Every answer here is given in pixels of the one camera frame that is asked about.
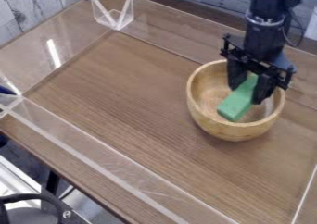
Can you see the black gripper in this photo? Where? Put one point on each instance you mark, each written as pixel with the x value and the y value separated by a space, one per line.
pixel 256 53

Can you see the green wooden block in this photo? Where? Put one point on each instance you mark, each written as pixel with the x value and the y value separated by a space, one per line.
pixel 238 102

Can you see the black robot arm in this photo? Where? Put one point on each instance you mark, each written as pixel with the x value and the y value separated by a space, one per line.
pixel 270 8

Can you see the brown wooden bowl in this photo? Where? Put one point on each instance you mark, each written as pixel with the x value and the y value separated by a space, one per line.
pixel 206 91

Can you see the black table leg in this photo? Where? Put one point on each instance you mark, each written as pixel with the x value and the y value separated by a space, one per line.
pixel 52 183

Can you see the clear acrylic corner bracket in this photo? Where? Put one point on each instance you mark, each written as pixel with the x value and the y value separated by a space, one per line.
pixel 113 19

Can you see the clear acrylic front wall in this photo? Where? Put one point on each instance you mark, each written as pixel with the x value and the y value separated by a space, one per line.
pixel 112 179

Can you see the metal bracket with screw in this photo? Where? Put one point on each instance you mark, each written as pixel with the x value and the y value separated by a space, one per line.
pixel 67 216

